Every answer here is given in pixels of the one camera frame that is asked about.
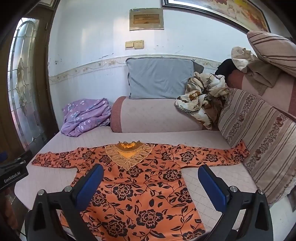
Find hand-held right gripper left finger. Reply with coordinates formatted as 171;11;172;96
24;163;104;241

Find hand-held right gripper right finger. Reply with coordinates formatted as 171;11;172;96
198;164;273;241

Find orange floral shirt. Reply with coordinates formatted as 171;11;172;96
31;140;250;241

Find pink quilted mattress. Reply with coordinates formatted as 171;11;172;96
14;126;269;241

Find striped floral cushion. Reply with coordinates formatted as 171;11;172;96
217;88;296;205

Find purple floral cloth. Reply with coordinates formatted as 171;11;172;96
60;98;112;137

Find wooden stained glass door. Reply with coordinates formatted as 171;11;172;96
0;0;60;156

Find cream floral blanket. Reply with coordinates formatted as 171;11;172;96
174;72;230;130

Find pink quilted bolster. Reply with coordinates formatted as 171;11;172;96
110;96;219;133

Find pink sofa armrest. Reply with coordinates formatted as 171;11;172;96
225;70;296;121

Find black cloth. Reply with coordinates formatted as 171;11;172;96
215;59;238;77

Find grey-blue pillow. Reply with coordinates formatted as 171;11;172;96
126;57;196;100

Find brown cloth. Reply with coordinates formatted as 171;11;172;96
245;56;281;95

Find cream printed cloth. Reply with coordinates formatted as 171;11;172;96
231;46;258;73

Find brown striped pillow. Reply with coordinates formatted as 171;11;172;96
246;30;296;77

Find framed painting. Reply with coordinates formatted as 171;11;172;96
162;0;271;33

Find beige wall panel box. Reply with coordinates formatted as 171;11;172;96
129;8;164;31

